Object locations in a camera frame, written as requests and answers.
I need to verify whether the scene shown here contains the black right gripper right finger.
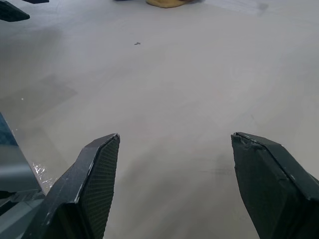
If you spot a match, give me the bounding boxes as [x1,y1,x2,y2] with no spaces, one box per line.
[230,131,319,239]

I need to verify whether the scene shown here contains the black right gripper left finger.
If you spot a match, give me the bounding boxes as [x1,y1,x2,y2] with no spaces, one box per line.
[23,133,121,239]

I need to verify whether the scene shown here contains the mustard yellow sock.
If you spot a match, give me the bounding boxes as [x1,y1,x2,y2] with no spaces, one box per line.
[146,0,186,9]

